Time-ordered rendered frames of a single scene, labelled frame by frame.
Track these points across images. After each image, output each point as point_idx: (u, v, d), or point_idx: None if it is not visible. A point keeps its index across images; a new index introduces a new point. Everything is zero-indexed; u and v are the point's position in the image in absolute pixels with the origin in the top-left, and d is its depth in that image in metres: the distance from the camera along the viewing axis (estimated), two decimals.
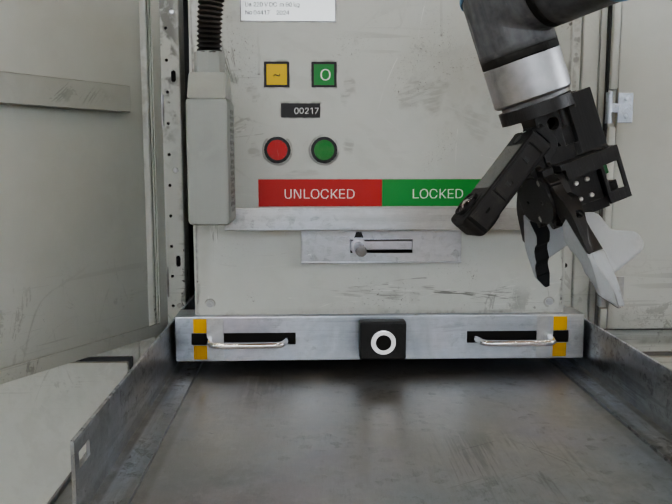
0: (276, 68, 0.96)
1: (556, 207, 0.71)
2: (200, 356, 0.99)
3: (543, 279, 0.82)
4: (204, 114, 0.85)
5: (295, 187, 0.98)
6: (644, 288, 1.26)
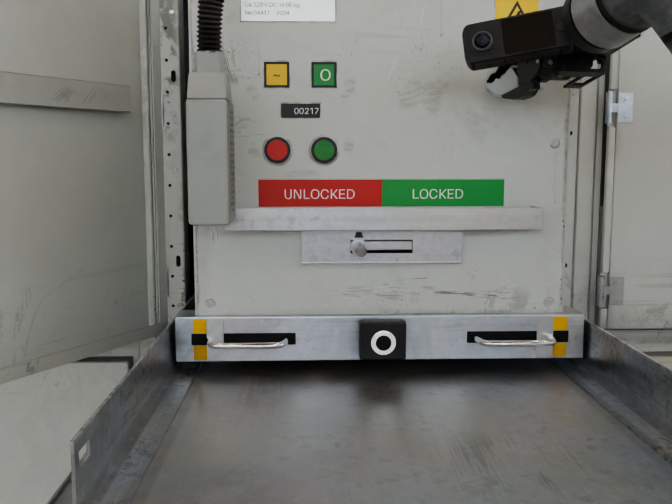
0: (276, 68, 0.96)
1: (524, 79, 0.86)
2: (200, 356, 0.99)
3: (490, 83, 0.95)
4: (204, 114, 0.85)
5: (295, 187, 0.98)
6: (644, 288, 1.26)
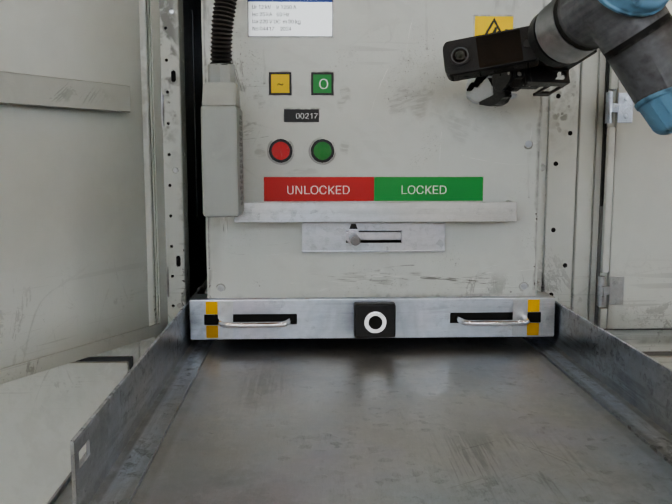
0: (280, 77, 1.07)
1: (498, 88, 0.98)
2: (212, 334, 1.11)
3: (470, 91, 1.07)
4: (216, 119, 0.97)
5: (296, 184, 1.09)
6: (644, 288, 1.26)
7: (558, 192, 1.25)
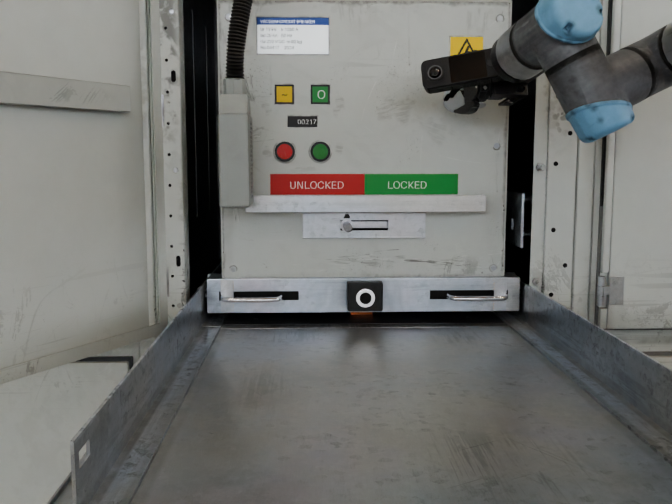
0: (284, 89, 1.26)
1: (468, 99, 1.17)
2: None
3: (446, 100, 1.26)
4: (231, 125, 1.16)
5: (298, 180, 1.28)
6: (644, 288, 1.26)
7: (558, 192, 1.25)
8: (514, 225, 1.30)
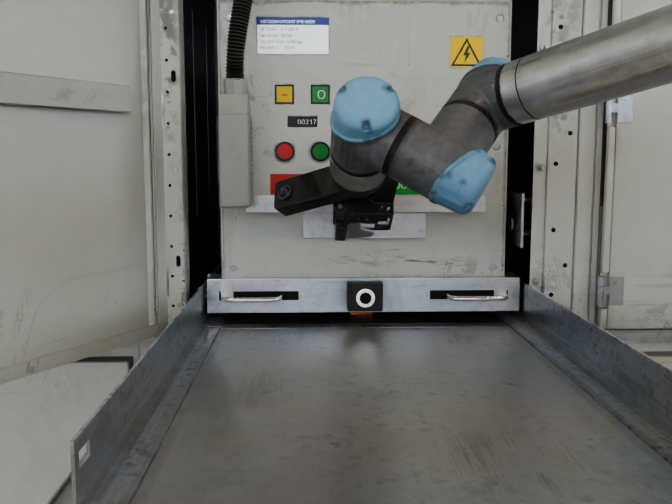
0: (284, 89, 1.26)
1: (335, 222, 1.06)
2: None
3: None
4: (231, 125, 1.16)
5: None
6: (644, 288, 1.26)
7: (558, 192, 1.25)
8: (514, 225, 1.30)
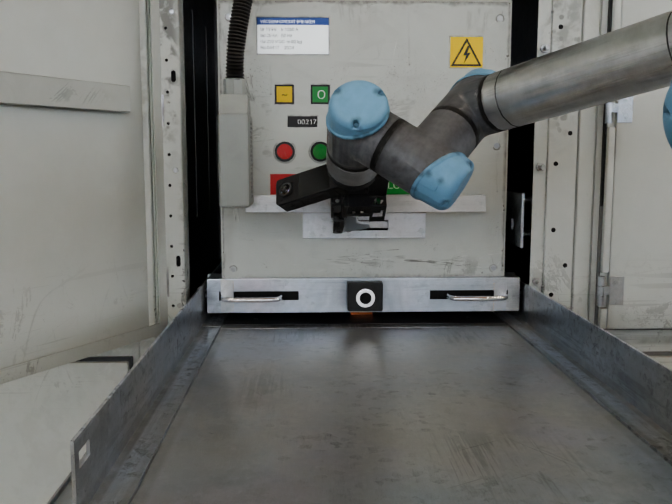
0: (284, 89, 1.26)
1: (333, 216, 1.14)
2: None
3: None
4: (231, 125, 1.16)
5: None
6: (644, 288, 1.26)
7: (558, 192, 1.25)
8: (514, 225, 1.30)
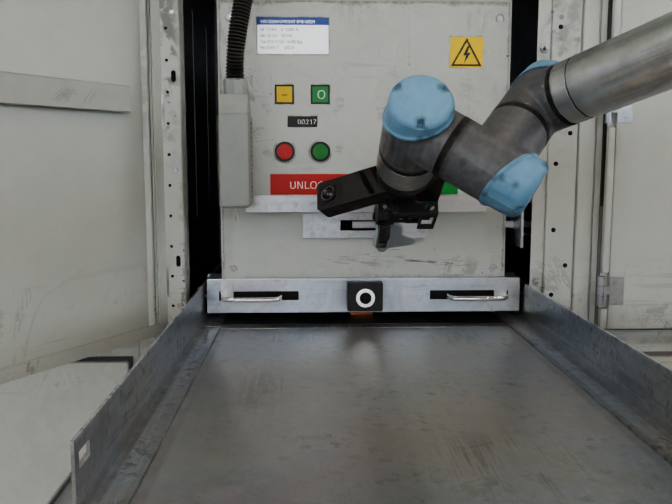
0: (284, 89, 1.26)
1: (378, 224, 1.05)
2: None
3: None
4: (231, 125, 1.16)
5: (298, 180, 1.28)
6: (644, 288, 1.26)
7: (558, 192, 1.25)
8: (514, 225, 1.30)
